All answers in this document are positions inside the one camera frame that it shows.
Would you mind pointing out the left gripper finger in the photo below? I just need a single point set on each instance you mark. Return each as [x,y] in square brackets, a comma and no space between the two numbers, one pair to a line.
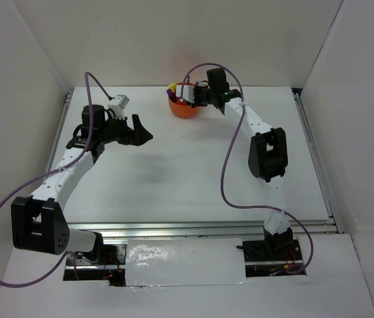
[139,138]
[137,126]

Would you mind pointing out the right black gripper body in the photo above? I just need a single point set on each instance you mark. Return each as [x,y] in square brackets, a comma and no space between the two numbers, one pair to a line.
[202,96]

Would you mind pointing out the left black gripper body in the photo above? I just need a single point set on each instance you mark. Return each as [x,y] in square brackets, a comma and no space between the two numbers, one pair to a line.
[117,130]

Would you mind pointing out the purple black highlighter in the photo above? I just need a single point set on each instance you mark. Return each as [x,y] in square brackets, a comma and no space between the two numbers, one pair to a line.
[170,94]

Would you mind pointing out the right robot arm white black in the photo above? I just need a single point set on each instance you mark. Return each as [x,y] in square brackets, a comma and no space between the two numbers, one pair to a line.
[267,159]

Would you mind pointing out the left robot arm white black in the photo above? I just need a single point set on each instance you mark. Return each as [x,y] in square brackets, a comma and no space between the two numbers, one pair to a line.
[38,221]

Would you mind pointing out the orange round compartment container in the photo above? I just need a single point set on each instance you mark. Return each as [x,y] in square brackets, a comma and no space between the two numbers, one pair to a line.
[182,111]

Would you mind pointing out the white foil cover plate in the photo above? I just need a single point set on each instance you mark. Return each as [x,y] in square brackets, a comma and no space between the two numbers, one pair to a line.
[184,262]

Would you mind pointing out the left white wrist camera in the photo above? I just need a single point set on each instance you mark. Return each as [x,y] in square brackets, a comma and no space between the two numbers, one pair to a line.
[118,105]

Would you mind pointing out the aluminium front rail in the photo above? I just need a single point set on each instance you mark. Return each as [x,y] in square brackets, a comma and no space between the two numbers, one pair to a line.
[173,230]

